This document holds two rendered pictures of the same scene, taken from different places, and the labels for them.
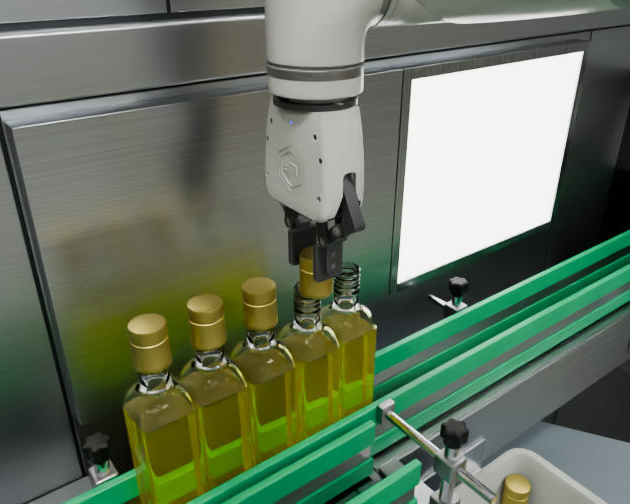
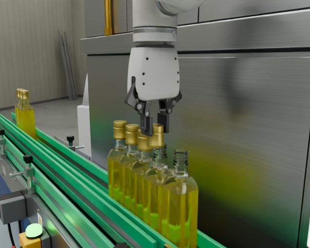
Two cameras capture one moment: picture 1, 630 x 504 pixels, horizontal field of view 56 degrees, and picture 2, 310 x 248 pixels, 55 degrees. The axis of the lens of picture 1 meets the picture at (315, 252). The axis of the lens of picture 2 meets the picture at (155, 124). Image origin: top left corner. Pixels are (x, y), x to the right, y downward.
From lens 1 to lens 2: 0.81 m
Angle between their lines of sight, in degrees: 84
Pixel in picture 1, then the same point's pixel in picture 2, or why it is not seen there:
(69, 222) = not seen: hidden behind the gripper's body
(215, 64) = (201, 43)
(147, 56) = (180, 38)
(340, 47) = (134, 18)
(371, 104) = (284, 79)
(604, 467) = not seen: outside the picture
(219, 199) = (193, 106)
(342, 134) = (132, 57)
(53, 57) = not seen: hidden behind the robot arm
